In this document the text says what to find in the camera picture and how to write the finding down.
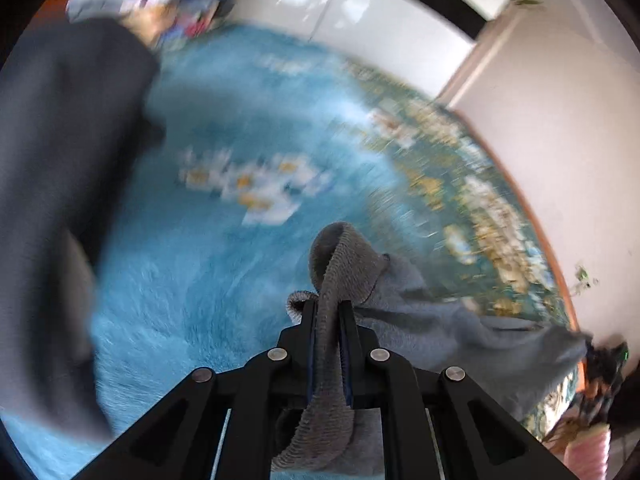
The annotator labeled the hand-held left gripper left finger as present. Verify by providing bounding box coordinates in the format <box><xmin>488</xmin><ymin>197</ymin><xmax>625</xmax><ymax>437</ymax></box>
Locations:
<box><xmin>72</xmin><ymin>300</ymin><xmax>321</xmax><ymax>480</ymax></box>

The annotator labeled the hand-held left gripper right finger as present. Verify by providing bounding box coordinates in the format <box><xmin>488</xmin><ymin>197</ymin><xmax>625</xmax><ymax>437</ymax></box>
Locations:
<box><xmin>338</xmin><ymin>300</ymin><xmax>577</xmax><ymax>480</ymax></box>

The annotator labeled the grey knit garment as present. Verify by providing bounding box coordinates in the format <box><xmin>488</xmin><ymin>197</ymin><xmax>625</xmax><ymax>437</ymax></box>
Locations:
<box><xmin>270</xmin><ymin>221</ymin><xmax>592</xmax><ymax>473</ymax></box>

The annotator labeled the pink striped object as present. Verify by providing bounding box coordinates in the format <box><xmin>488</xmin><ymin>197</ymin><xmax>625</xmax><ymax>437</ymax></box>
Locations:
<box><xmin>564</xmin><ymin>422</ymin><xmax>614</xmax><ymax>480</ymax></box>

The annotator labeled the blue fluffy blanket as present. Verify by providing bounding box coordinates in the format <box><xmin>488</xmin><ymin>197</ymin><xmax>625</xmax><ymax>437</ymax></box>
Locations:
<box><xmin>0</xmin><ymin>25</ymin><xmax>453</xmax><ymax>480</ymax></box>

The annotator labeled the floral patterned bedspread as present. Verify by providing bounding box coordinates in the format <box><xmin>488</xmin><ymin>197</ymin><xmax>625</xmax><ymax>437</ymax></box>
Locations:
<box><xmin>342</xmin><ymin>57</ymin><xmax>583</xmax><ymax>443</ymax></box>

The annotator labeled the dark grey cloth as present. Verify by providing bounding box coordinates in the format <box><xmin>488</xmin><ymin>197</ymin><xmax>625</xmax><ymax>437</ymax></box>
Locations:
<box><xmin>0</xmin><ymin>17</ymin><xmax>167</xmax><ymax>441</ymax></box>

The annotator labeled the white wardrobe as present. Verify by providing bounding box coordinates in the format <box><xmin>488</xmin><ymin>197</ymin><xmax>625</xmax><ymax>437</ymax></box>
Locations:
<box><xmin>235</xmin><ymin>0</ymin><xmax>533</xmax><ymax>103</ymax></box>

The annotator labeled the wooden bed frame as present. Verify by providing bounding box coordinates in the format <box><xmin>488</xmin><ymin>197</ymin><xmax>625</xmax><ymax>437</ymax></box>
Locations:
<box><xmin>447</xmin><ymin>105</ymin><xmax>583</xmax><ymax>333</ymax></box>

